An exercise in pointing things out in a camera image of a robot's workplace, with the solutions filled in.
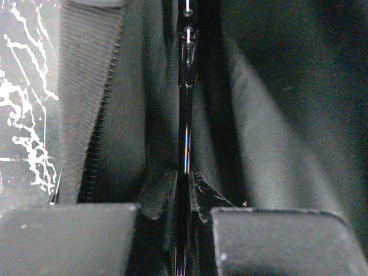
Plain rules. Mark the black racket bag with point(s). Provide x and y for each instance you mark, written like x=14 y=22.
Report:
x=279 y=108

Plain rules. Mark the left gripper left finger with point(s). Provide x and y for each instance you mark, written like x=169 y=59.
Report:
x=88 y=239

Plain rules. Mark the badminton racket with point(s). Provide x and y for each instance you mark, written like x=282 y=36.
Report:
x=188 y=29

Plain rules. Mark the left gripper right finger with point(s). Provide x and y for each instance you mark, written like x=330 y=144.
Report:
x=233 y=240

